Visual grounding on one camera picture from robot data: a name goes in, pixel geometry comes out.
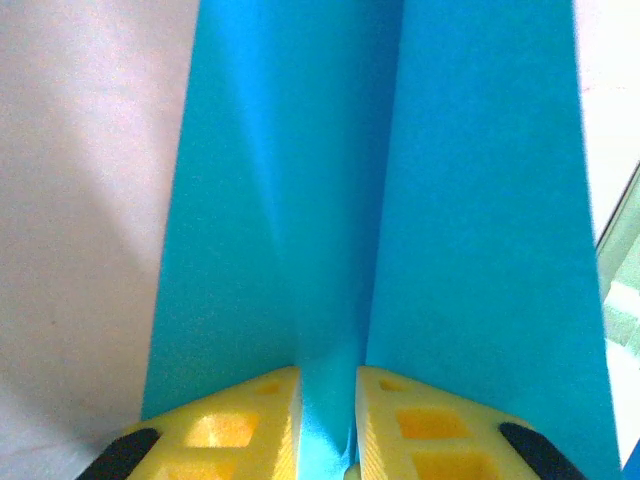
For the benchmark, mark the teal cloth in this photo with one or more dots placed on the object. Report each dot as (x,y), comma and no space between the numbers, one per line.
(450,200)

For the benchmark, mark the mint green zip pouch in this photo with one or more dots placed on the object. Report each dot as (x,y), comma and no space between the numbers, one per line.
(625,280)

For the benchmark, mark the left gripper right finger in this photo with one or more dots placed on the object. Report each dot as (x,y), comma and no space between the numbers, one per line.
(430,425)

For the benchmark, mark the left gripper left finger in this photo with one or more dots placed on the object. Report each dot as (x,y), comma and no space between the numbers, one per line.
(225,430)

